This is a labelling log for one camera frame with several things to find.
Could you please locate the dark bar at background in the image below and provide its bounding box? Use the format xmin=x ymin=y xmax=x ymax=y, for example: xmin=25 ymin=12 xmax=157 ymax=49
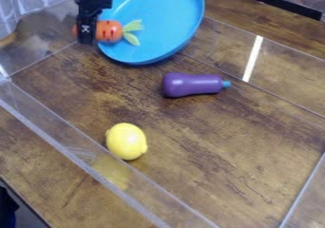
xmin=255 ymin=0 xmax=322 ymax=21

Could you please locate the purple toy eggplant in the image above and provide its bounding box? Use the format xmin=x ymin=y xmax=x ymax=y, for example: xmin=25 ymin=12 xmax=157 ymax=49
xmin=161 ymin=72 xmax=231 ymax=98

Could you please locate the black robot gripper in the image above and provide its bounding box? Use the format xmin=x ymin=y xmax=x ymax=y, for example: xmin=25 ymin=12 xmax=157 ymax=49
xmin=74 ymin=0 xmax=112 ymax=45

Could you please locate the blue round plastic tray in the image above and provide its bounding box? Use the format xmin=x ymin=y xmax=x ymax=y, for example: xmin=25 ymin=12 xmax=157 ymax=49
xmin=97 ymin=0 xmax=204 ymax=65

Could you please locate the orange toy carrot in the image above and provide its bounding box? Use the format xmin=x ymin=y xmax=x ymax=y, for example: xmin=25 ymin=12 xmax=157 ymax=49
xmin=70 ymin=19 xmax=143 ymax=46

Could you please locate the yellow toy lemon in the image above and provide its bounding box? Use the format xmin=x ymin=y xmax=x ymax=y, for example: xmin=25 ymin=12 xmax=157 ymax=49
xmin=105 ymin=123 xmax=147 ymax=161

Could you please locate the clear acrylic enclosure wall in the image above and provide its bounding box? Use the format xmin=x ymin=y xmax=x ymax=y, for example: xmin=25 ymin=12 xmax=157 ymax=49
xmin=0 ymin=0 xmax=325 ymax=228

